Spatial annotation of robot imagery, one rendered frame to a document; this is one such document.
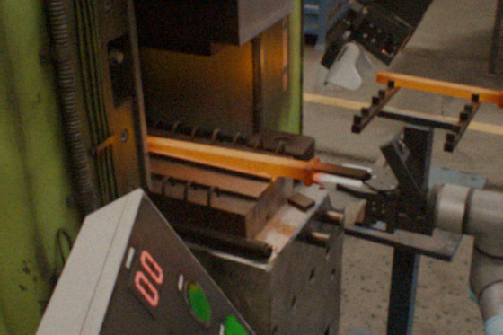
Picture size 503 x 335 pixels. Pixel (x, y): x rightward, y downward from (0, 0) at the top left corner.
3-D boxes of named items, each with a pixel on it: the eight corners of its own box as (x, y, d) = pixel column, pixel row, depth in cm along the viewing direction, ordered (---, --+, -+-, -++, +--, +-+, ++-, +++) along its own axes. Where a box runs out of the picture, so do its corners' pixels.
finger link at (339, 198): (308, 207, 118) (361, 217, 115) (308, 178, 116) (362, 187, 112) (314, 198, 121) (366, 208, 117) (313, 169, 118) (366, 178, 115)
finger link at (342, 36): (325, 73, 88) (361, 14, 84) (315, 66, 88) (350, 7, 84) (336, 64, 92) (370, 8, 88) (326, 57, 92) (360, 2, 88)
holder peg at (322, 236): (331, 243, 127) (331, 232, 126) (326, 251, 125) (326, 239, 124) (311, 238, 129) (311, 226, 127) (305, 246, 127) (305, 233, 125)
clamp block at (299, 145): (315, 164, 142) (316, 136, 139) (300, 183, 135) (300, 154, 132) (263, 154, 147) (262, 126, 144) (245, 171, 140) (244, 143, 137)
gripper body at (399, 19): (384, 71, 86) (436, -10, 79) (327, 33, 87) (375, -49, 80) (401, 52, 92) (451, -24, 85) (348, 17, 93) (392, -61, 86)
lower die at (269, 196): (293, 192, 133) (293, 153, 129) (245, 247, 117) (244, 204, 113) (114, 151, 149) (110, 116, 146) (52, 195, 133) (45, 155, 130)
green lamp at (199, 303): (221, 309, 80) (220, 279, 78) (201, 334, 76) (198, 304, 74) (198, 302, 81) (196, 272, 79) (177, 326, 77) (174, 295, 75)
